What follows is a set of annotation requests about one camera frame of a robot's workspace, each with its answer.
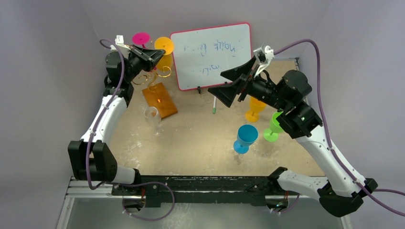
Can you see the pink framed whiteboard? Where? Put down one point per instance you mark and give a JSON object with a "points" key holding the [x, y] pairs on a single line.
{"points": [[200, 55]]}

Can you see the green plastic wine glass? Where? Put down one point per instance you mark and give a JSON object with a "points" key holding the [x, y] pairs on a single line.
{"points": [[271, 134]]}

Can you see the orange plastic wine glass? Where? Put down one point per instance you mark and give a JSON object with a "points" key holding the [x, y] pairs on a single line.
{"points": [[255, 108]]}

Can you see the black aluminium base frame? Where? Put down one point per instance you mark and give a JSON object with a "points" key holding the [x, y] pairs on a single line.
{"points": [[252, 190]]}

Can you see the pink plastic wine glass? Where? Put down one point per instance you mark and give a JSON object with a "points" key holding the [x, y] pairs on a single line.
{"points": [[141, 39]]}

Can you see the green whiteboard marker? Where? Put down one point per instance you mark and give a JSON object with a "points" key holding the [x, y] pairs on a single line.
{"points": [[214, 105]]}

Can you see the yellow plastic wine glass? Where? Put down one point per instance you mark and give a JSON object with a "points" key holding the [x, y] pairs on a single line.
{"points": [[166, 44]]}

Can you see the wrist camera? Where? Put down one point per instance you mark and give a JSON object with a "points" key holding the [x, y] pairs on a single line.
{"points": [[264, 55], [119, 42]]}

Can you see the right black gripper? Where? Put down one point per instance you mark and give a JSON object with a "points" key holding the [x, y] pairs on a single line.
{"points": [[245, 83]]}

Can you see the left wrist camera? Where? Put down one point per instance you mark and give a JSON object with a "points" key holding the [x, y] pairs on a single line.
{"points": [[119, 42]]}

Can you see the blue plastic wine glass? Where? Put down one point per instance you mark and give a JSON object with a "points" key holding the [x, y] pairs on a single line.
{"points": [[246, 136]]}

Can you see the gold wire wine glass rack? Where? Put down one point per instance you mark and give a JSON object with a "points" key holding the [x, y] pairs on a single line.
{"points": [[155, 93]]}

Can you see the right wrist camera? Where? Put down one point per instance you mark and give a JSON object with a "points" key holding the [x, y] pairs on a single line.
{"points": [[264, 55]]}

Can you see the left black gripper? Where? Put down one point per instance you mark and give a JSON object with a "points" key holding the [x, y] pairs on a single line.
{"points": [[150, 58]]}

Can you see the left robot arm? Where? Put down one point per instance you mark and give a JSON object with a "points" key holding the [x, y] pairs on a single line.
{"points": [[90, 157]]}

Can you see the clear wine glass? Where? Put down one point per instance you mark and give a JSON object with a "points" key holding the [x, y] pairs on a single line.
{"points": [[152, 117]]}

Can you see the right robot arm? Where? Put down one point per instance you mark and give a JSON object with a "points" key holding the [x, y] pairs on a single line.
{"points": [[342, 190]]}

